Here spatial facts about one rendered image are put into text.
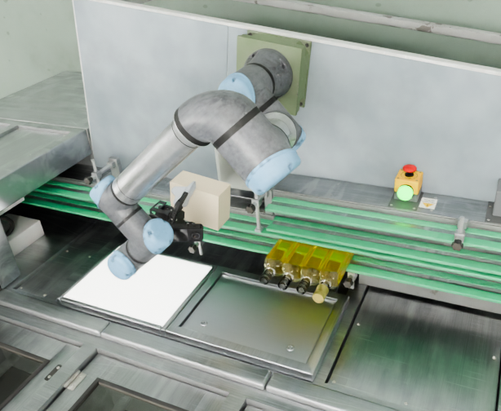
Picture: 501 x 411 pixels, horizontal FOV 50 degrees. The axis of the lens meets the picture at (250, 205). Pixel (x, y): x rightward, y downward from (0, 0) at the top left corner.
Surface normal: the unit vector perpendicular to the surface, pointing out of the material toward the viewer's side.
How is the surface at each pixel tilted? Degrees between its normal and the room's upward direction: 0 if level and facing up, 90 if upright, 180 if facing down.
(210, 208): 0
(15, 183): 90
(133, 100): 0
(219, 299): 90
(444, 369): 90
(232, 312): 90
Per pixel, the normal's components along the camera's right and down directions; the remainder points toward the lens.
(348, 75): -0.43, 0.49
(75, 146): 0.90, 0.15
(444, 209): -0.08, -0.86
